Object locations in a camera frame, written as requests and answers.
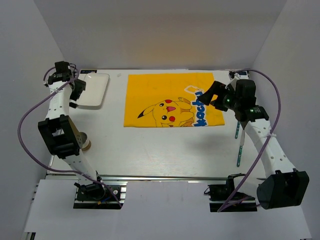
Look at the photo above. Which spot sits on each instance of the left blue corner label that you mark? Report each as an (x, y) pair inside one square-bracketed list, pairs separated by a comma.
[(88, 71)]

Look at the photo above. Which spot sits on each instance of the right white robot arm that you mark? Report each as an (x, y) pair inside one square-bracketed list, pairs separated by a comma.
[(272, 179)]

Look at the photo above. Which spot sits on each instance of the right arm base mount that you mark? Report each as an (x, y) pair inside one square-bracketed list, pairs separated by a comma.
[(218, 193)]

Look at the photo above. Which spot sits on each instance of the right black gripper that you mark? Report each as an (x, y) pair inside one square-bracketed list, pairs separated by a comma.
[(218, 89)]

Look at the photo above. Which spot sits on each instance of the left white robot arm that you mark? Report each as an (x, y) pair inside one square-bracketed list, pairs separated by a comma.
[(58, 131)]

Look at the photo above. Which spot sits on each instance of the cup with wooden base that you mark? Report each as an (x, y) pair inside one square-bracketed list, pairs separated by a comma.
[(86, 143)]

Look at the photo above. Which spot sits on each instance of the knife with teal handle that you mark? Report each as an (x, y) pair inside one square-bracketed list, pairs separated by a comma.
[(241, 136)]

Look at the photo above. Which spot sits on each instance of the white rectangular plate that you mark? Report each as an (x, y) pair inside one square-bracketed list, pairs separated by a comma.
[(96, 86)]

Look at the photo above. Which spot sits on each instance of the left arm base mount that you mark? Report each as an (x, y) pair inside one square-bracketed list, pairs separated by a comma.
[(98, 197)]

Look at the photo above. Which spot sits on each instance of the fork with teal handle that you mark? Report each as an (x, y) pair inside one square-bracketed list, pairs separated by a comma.
[(237, 130)]

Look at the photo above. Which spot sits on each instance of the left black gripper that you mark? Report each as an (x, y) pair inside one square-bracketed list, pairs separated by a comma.
[(80, 86)]

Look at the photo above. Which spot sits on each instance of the yellow printed cloth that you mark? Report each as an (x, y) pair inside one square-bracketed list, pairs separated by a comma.
[(169, 100)]

